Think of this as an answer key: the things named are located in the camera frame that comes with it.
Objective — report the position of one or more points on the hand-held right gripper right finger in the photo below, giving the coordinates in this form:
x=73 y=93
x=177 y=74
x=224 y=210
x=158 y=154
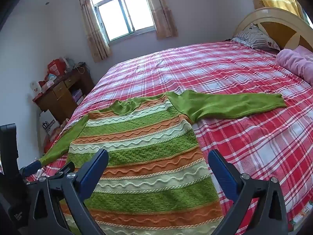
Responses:
x=222 y=173

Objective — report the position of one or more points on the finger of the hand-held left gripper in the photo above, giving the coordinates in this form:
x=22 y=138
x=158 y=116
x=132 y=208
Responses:
x=31 y=167

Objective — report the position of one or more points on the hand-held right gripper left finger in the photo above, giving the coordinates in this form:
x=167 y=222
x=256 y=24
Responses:
x=95 y=173

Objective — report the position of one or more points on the green striped knit sweater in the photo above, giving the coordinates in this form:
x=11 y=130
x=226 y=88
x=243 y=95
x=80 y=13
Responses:
x=146 y=151

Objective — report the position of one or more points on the red plaid bedsheet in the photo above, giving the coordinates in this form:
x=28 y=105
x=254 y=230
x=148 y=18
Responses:
x=244 y=139

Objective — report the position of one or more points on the white paper bag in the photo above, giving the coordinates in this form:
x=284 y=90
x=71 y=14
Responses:
x=49 y=122

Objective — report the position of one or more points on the white printed box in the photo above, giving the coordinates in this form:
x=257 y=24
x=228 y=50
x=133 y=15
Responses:
x=36 y=88

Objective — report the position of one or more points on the brown wooden desk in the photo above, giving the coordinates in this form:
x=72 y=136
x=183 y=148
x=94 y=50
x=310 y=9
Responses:
x=58 y=95

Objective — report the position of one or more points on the stack of books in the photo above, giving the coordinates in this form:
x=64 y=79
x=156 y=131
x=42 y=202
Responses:
x=77 y=96

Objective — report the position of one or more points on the light blue box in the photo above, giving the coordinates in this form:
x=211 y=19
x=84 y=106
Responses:
x=51 y=77

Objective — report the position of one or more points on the red gift box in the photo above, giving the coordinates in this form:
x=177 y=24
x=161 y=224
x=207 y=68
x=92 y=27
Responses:
x=56 y=67

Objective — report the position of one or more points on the pink folded blanket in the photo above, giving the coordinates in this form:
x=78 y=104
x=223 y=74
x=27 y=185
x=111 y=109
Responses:
x=296 y=62

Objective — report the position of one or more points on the striped pillow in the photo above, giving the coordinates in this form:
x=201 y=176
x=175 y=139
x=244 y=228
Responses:
x=254 y=35

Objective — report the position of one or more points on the beige patterned curtain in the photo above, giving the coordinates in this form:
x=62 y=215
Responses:
x=94 y=29
x=162 y=12

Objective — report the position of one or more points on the cream wooden bed headboard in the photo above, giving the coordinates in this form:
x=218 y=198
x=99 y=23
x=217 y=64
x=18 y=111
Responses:
x=273 y=19

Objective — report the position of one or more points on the sliding glass window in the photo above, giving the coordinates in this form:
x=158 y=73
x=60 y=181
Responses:
x=122 y=12

